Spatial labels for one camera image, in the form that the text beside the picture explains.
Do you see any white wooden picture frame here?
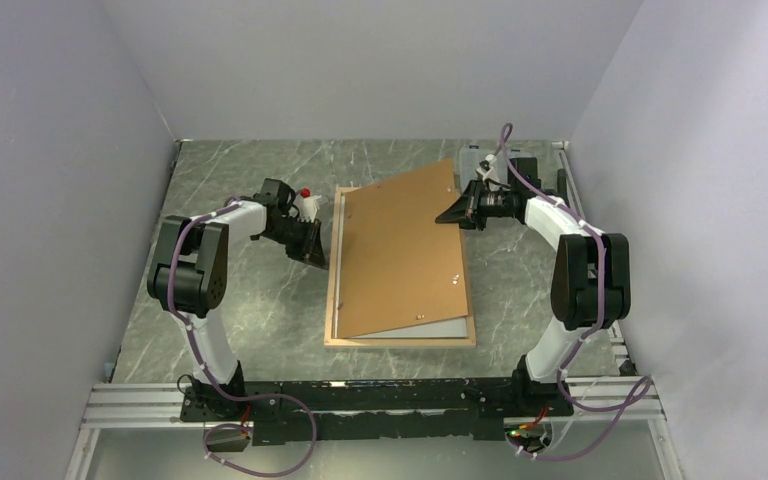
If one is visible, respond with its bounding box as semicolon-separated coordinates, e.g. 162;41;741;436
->
324;186;477;349

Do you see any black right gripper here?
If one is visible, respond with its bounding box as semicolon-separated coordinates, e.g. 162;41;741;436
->
436;177;514;232

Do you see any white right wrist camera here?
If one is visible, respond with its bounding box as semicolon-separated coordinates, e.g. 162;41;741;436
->
476;154;499;185

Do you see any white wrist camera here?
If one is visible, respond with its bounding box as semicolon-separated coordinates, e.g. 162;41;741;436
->
293;188;326;222
476;154;499;185

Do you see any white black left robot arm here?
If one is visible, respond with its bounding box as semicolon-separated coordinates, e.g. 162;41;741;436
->
146;178;328;420

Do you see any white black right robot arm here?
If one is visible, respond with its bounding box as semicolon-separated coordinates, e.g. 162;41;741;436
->
435;155;631;415

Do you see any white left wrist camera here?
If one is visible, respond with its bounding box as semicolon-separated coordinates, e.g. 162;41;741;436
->
293;188;326;222

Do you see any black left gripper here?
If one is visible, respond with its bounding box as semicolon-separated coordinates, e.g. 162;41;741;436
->
264;217;329;270

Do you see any aluminium extrusion rail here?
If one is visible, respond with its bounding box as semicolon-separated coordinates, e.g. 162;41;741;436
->
81;376;666;429

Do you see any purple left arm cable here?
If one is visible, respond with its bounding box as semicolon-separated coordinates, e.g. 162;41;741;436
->
166;195;320;477

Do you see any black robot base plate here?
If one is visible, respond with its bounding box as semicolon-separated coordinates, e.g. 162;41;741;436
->
180;374;573;446

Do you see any clear plastic compartment box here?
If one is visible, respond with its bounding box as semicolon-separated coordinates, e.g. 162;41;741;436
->
456;145;493;192

